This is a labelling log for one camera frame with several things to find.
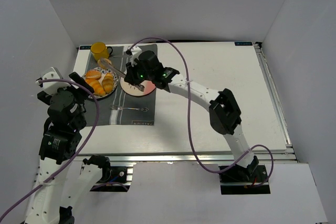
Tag round bread bun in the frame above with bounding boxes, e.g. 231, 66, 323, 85
97, 58, 113, 69

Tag metal tongs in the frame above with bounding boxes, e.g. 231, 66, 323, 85
109, 66, 144, 91

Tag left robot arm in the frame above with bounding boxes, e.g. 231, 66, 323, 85
24, 67, 111, 223

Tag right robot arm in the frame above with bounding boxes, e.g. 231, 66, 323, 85
125, 48, 259, 182

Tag sesame bread bun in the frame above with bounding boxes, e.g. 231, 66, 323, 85
85, 70, 101, 80

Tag cream and pink plate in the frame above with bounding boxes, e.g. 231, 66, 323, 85
120, 78, 156, 97

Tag blue floral plate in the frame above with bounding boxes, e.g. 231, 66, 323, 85
82, 67, 119, 99

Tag striped croissant right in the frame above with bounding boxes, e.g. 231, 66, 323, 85
102, 73, 114, 94

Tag silver fork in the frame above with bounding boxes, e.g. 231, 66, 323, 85
109, 105, 149, 112

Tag yellow enamel mug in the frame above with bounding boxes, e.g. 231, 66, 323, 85
90, 42, 113, 61

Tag grey striped placemat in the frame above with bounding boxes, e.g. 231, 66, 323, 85
85, 46, 156, 126

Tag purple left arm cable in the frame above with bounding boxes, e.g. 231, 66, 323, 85
0, 78, 100, 224

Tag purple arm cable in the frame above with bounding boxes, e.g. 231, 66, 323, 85
0, 78, 100, 224
128, 36, 275, 188

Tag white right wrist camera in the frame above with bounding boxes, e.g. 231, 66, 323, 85
125, 46, 142, 67

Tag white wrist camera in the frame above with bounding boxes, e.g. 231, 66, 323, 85
35, 67, 70, 96
125, 46, 142, 67

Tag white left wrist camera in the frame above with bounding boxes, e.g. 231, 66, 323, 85
35, 67, 70, 96

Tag aluminium table frame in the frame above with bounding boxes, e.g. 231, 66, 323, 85
81, 42, 296, 163

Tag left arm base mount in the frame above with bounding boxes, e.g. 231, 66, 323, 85
81, 155, 130, 193

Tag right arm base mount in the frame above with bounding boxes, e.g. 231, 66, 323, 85
219, 165, 271, 195

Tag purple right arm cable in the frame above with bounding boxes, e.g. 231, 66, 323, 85
128, 36, 275, 188

